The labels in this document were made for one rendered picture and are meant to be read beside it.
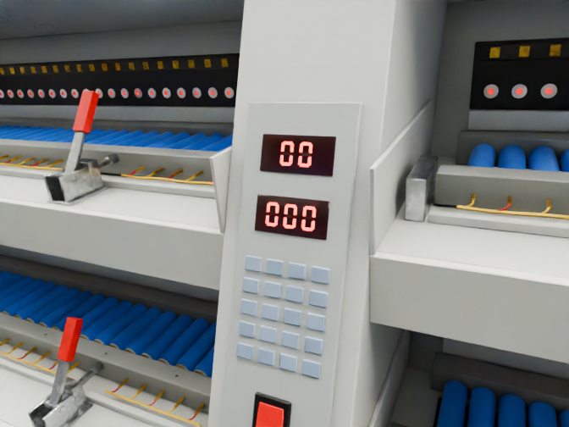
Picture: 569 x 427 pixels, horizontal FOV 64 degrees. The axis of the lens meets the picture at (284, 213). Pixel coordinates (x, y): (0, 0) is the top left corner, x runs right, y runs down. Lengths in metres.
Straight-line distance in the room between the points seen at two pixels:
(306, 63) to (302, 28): 0.02
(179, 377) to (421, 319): 0.23
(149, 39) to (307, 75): 0.38
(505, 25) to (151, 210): 0.34
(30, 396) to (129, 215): 0.22
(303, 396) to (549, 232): 0.17
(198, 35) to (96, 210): 0.29
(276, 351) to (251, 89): 0.16
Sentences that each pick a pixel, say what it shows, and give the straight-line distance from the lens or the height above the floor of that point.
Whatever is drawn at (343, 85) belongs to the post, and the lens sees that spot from 0.27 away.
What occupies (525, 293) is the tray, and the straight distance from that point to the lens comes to 0.25.
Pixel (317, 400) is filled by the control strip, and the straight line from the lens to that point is 0.28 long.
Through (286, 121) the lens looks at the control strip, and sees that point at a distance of 0.27.
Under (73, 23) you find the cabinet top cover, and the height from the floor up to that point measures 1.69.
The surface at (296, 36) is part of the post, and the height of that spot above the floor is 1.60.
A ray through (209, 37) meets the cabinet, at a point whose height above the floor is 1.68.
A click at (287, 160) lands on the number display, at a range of 0.27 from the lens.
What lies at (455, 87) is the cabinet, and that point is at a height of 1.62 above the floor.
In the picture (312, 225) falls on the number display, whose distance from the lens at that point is 0.26.
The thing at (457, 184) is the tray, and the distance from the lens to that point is 0.31.
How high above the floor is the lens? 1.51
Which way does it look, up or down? 3 degrees down
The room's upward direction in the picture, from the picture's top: 5 degrees clockwise
